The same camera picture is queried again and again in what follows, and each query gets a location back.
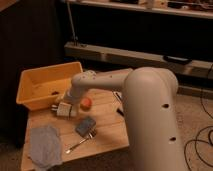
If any white cup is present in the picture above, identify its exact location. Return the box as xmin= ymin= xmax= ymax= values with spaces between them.
xmin=51 ymin=102 xmax=77 ymax=117

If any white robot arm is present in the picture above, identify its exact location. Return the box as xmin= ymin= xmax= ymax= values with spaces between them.
xmin=60 ymin=67 xmax=188 ymax=171

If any dark object in tray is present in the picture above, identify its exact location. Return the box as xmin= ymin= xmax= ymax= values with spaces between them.
xmin=51 ymin=91 xmax=59 ymax=95

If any yellow plastic tray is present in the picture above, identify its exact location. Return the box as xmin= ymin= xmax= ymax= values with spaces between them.
xmin=16 ymin=62 xmax=83 ymax=111

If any small orange cup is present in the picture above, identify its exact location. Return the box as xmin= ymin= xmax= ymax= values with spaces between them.
xmin=80 ymin=98 xmax=92 ymax=110

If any blue sponge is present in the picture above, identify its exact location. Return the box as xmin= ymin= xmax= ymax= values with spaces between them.
xmin=75 ymin=116 xmax=96 ymax=137

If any wooden table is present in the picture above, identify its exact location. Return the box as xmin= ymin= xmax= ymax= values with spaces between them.
xmin=21 ymin=89 xmax=129 ymax=171

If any grey cloth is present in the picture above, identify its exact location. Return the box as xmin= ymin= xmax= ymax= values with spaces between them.
xmin=28 ymin=125 xmax=62 ymax=171

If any wooden scrub brush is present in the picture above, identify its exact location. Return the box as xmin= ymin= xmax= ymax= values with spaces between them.
xmin=116 ymin=107 xmax=124 ymax=117

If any metal pole stand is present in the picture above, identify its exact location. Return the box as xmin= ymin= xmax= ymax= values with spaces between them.
xmin=66 ymin=0 xmax=78 ymax=46

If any upper wooden shelf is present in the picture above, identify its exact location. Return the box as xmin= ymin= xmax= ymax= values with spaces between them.
xmin=61 ymin=0 xmax=213 ymax=19

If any long metal shelf rail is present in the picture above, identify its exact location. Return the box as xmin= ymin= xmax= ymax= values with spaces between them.
xmin=64 ymin=42 xmax=212 ymax=78

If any black floor cable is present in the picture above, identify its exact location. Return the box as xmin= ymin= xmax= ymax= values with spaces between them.
xmin=183 ymin=63 xmax=213 ymax=171

